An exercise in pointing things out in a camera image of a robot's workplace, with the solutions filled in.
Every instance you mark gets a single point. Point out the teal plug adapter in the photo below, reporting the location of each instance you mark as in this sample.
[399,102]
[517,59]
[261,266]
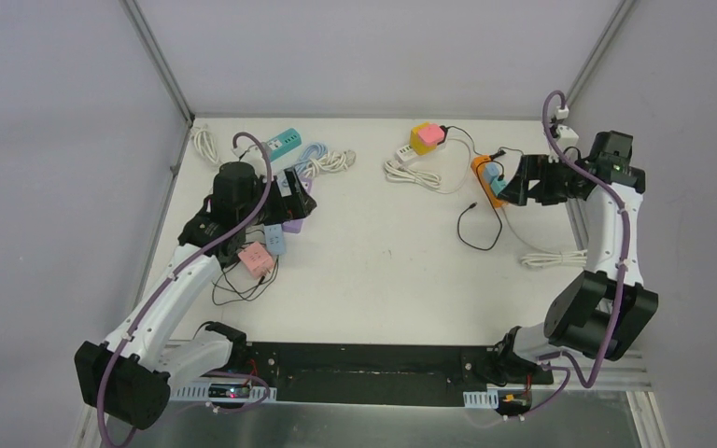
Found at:
[497,186]

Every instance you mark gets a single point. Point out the pink cube adapter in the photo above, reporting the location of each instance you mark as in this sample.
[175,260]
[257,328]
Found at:
[257,260]

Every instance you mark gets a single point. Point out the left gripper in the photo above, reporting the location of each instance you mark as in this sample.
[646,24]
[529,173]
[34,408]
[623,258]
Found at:
[286,202]

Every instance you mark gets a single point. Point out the yellow pink cube socket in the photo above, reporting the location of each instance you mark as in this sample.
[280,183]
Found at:
[426,137]

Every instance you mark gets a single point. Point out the purple power strip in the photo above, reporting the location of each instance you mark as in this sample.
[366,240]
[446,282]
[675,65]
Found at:
[295,226]

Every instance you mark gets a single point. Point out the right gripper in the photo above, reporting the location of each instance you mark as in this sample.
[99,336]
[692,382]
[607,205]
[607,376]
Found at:
[533,167]

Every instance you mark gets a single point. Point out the orange power strip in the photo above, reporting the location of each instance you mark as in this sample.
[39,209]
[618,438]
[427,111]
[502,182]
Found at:
[476,166]

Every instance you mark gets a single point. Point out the teal power strip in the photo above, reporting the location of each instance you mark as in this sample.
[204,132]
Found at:
[283,143]

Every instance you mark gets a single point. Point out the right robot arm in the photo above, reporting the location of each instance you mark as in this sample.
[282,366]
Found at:
[606,307]

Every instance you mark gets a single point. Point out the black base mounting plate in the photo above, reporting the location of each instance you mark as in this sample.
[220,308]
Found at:
[376,374]

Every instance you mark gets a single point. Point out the light blue power strip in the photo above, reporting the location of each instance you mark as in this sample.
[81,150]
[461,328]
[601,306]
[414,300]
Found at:
[275,239]

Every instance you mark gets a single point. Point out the white usb power strip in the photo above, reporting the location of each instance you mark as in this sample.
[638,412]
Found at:
[405,154]

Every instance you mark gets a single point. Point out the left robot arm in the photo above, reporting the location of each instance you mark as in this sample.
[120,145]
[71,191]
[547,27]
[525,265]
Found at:
[129,376]

